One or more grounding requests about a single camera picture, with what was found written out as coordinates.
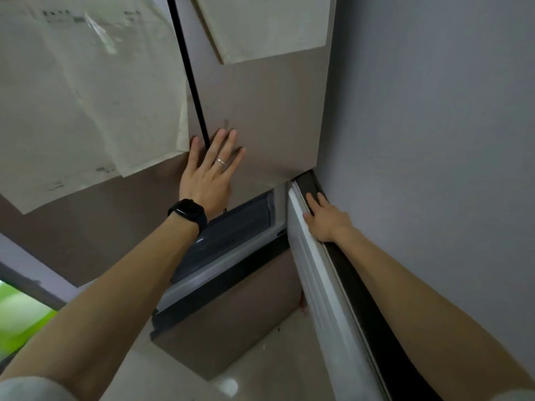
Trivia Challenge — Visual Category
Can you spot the creased printed paper sheet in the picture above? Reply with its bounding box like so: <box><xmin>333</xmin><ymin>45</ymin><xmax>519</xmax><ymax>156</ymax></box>
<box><xmin>42</xmin><ymin>0</ymin><xmax>191</xmax><ymax>179</ymax></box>

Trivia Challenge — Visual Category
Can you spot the blank paper sheet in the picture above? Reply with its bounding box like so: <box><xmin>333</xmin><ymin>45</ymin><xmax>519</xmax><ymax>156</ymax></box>
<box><xmin>191</xmin><ymin>0</ymin><xmax>337</xmax><ymax>65</ymax></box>

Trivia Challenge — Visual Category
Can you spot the person's left forearm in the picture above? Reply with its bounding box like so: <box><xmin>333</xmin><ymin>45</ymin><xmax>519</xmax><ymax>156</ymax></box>
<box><xmin>0</xmin><ymin>213</ymin><xmax>202</xmax><ymax>401</ymax></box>

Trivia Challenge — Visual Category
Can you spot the fridge door with white lining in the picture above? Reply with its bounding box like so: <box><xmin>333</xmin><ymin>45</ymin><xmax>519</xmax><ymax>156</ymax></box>
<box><xmin>287</xmin><ymin>170</ymin><xmax>444</xmax><ymax>401</ymax></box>

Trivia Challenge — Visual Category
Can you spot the dark fridge drawer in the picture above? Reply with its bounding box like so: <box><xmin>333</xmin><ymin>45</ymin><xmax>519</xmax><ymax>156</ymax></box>
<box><xmin>171</xmin><ymin>191</ymin><xmax>290</xmax><ymax>284</ymax></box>

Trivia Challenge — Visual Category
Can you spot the black smartwatch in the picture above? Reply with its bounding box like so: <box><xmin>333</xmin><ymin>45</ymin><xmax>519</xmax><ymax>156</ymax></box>
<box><xmin>167</xmin><ymin>199</ymin><xmax>208</xmax><ymax>238</ymax></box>

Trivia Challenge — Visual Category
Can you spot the bright green object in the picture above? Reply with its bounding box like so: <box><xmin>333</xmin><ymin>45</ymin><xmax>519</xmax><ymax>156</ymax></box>
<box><xmin>0</xmin><ymin>280</ymin><xmax>58</xmax><ymax>365</ymax></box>

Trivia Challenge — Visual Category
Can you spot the white shirt sleeve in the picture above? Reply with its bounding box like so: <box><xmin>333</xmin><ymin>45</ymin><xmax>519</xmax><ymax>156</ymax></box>
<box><xmin>0</xmin><ymin>375</ymin><xmax>79</xmax><ymax>401</ymax></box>

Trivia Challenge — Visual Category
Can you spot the small beige fridge door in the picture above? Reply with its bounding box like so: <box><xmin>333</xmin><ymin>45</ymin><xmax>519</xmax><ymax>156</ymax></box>
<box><xmin>150</xmin><ymin>246</ymin><xmax>308</xmax><ymax>381</ymax></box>

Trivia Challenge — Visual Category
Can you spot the person's left hand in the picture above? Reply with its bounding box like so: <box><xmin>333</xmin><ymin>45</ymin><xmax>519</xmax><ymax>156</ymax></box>
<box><xmin>180</xmin><ymin>129</ymin><xmax>246</xmax><ymax>219</ymax></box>

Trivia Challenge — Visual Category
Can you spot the dark grey frame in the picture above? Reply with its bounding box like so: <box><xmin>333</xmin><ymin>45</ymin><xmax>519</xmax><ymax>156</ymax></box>
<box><xmin>0</xmin><ymin>262</ymin><xmax>68</xmax><ymax>310</ymax></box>

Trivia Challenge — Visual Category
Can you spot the person's right hand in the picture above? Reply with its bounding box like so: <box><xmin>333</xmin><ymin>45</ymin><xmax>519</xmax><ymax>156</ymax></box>
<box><xmin>302</xmin><ymin>192</ymin><xmax>354</xmax><ymax>243</ymax></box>

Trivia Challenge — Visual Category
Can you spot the person's right forearm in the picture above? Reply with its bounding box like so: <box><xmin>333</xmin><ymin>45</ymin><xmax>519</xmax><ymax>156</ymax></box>
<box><xmin>334</xmin><ymin>226</ymin><xmax>535</xmax><ymax>401</ymax></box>

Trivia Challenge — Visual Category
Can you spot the large printed paper sheet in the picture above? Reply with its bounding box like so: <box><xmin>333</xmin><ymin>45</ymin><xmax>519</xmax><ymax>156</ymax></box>
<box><xmin>0</xmin><ymin>0</ymin><xmax>126</xmax><ymax>215</ymax></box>

